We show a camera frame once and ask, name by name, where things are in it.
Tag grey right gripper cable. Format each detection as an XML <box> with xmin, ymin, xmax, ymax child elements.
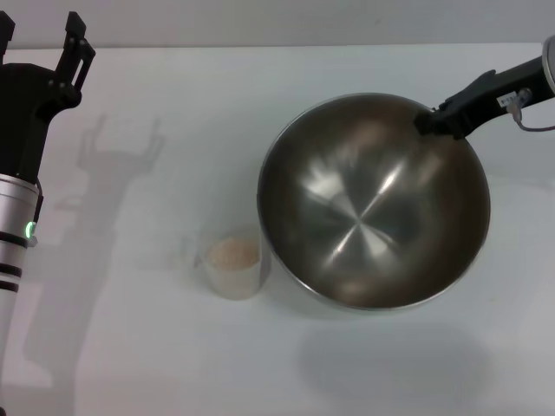
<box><xmin>506</xmin><ymin>88</ymin><xmax>555</xmax><ymax>132</ymax></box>

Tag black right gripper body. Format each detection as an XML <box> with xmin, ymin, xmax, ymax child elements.
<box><xmin>437</xmin><ymin>55</ymin><xmax>555</xmax><ymax>140</ymax></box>

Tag clear plastic measuring cup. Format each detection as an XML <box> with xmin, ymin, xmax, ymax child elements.
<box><xmin>181</xmin><ymin>224</ymin><xmax>272</xmax><ymax>301</ymax></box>

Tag beige rice grains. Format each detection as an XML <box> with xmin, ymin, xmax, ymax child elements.
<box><xmin>206</xmin><ymin>237</ymin><xmax>261</xmax><ymax>266</ymax></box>

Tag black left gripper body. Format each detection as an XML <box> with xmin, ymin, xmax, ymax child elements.
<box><xmin>0</xmin><ymin>62</ymin><xmax>83</xmax><ymax>183</ymax></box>

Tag large stainless steel bowl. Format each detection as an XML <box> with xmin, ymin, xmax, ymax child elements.
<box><xmin>256</xmin><ymin>91</ymin><xmax>492</xmax><ymax>311</ymax></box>

